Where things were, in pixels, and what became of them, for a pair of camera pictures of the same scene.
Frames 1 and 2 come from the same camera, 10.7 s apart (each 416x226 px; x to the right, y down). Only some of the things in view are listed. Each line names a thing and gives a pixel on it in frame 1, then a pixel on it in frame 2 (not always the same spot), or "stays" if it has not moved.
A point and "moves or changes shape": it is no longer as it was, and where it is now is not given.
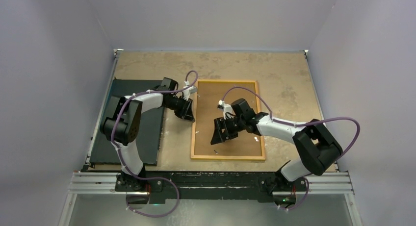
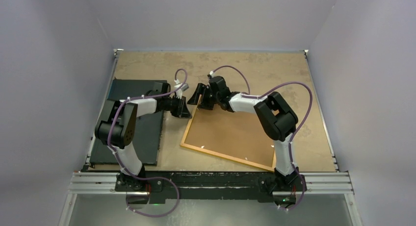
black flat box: [148, 141] stays
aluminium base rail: [313, 184] stays
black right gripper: [221, 123] to [201, 89]
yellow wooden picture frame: [256, 89] to [236, 136]
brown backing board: [209, 94] moves or changes shape
